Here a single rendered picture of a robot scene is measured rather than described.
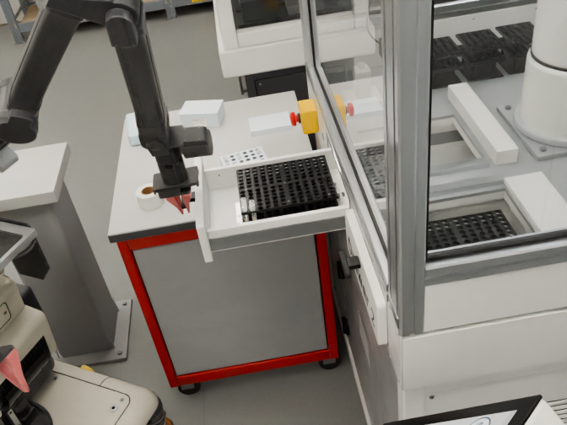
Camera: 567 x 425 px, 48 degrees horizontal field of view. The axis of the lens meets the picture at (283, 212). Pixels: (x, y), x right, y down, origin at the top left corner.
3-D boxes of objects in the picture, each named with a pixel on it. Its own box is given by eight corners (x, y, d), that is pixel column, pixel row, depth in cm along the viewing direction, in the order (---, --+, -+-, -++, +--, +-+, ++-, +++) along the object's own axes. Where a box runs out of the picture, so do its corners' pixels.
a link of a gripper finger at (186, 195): (198, 218, 146) (188, 185, 140) (168, 224, 146) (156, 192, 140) (198, 201, 151) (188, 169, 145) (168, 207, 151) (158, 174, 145)
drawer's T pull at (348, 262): (345, 280, 123) (345, 275, 122) (338, 255, 129) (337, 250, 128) (364, 277, 123) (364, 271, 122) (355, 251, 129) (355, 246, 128)
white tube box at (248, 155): (228, 183, 178) (225, 172, 175) (221, 168, 184) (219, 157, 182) (270, 171, 180) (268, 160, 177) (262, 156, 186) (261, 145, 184)
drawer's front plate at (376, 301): (378, 346, 120) (376, 306, 113) (347, 247, 143) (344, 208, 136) (387, 345, 120) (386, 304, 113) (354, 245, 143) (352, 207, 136)
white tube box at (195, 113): (181, 128, 205) (178, 114, 202) (188, 114, 212) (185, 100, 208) (219, 126, 203) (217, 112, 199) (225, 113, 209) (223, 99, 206)
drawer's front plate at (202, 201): (205, 264, 144) (196, 227, 137) (202, 190, 167) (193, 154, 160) (213, 262, 144) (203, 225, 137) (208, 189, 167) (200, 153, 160)
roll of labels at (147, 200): (135, 209, 173) (131, 197, 171) (145, 194, 179) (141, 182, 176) (159, 211, 172) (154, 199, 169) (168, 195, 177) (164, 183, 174)
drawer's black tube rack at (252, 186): (245, 234, 147) (240, 212, 143) (240, 190, 161) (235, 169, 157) (339, 218, 148) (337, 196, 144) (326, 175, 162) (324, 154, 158)
